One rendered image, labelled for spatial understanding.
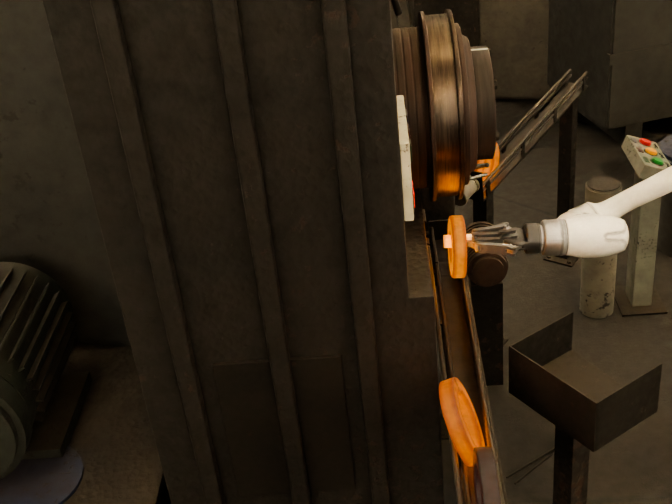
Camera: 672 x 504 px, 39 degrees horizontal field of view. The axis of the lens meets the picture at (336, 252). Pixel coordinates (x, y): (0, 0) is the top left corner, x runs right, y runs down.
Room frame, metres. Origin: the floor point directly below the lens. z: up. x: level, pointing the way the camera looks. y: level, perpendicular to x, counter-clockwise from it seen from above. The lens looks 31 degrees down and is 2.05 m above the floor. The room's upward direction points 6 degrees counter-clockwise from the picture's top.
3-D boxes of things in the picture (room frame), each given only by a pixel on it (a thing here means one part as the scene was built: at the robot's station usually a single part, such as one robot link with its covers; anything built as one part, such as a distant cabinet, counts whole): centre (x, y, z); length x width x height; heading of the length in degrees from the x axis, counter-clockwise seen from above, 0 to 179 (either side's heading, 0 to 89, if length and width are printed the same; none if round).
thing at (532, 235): (1.99, -0.46, 0.83); 0.09 x 0.08 x 0.07; 86
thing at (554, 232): (1.98, -0.53, 0.83); 0.09 x 0.06 x 0.09; 176
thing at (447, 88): (2.20, -0.30, 1.11); 0.47 x 0.06 x 0.47; 176
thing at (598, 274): (2.80, -0.92, 0.26); 0.12 x 0.12 x 0.52
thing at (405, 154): (1.87, -0.17, 1.15); 0.26 x 0.02 x 0.18; 176
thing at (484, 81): (2.19, -0.40, 1.11); 0.28 x 0.06 x 0.28; 176
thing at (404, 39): (2.20, -0.22, 1.11); 0.47 x 0.10 x 0.47; 176
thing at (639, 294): (2.83, -1.08, 0.31); 0.24 x 0.16 x 0.62; 176
